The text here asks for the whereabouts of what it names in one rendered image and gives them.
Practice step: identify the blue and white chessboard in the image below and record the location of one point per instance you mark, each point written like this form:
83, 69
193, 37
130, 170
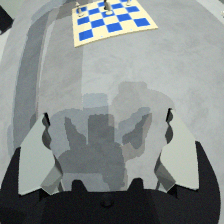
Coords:
95, 25

